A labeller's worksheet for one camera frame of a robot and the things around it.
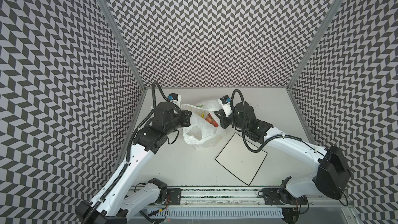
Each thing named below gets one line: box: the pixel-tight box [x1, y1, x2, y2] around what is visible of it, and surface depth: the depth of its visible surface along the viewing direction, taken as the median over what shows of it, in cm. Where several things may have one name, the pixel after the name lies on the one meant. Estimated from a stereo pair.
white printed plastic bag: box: [180, 99, 227, 150], surface depth 71 cm
